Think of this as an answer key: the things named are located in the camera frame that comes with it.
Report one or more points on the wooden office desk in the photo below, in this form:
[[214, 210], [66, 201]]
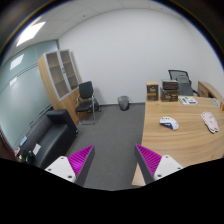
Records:
[[192, 143]]

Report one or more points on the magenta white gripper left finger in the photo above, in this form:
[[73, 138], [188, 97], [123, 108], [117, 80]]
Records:
[[75, 167]]

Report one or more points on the black mesh waste bin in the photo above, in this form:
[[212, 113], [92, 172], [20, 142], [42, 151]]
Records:
[[123, 102]]

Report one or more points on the white blue computer mouse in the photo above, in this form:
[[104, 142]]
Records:
[[169, 123]]

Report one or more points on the brown cardboard box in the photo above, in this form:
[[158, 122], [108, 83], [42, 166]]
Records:
[[152, 91]]

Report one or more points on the black mesh office chair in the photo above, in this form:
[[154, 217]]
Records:
[[184, 83]]

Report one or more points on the dark printer box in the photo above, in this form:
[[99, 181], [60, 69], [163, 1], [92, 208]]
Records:
[[169, 90]]

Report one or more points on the black leather sofa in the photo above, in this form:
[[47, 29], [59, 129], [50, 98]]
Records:
[[50, 137]]

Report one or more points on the pink white flat object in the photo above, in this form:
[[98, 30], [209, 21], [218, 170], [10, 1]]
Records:
[[210, 122]]

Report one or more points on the ceiling light panel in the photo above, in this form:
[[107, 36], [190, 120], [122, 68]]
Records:
[[29, 33]]

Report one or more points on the green white booklet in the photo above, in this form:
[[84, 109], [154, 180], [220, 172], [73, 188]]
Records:
[[187, 100]]

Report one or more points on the wooden side desk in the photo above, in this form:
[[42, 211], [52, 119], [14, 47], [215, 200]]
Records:
[[208, 91]]

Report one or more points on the wooden glass-door cabinet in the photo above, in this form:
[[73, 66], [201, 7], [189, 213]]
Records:
[[60, 80]]

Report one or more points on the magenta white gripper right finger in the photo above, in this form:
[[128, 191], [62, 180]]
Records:
[[154, 166]]

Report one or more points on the black visitor chair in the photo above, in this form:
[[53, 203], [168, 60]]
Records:
[[86, 99]]

